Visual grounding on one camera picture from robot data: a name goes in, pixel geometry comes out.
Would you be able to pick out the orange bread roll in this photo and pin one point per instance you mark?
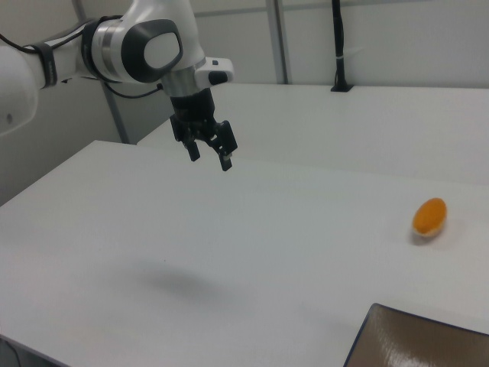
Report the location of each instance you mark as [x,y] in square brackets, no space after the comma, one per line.
[429,216]

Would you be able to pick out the brown square ceramic plate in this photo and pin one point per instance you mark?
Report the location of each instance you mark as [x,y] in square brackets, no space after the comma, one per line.
[420,344]

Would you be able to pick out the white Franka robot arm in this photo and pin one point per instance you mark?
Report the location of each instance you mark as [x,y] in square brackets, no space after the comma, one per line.
[160,15]

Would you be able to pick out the black pole stand with base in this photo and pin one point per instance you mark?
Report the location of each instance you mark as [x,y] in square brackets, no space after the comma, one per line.
[339,38]

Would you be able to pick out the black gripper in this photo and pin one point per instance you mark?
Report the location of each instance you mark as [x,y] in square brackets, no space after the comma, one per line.
[193,111]

